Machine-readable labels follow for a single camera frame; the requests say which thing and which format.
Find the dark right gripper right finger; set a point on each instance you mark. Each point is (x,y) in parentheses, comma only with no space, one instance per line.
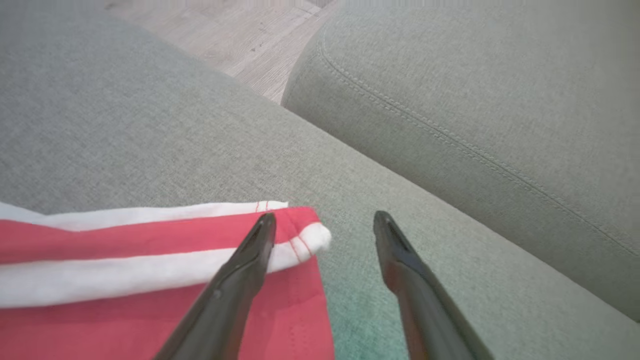
(425,310)

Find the grey sofa back cushion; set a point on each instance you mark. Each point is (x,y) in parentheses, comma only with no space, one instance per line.
(500,100)

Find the red shorts with white stripes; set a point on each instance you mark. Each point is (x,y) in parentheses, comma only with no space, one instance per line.
(100,240)

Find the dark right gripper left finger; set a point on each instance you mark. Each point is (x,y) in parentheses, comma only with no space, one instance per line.
(225,300)

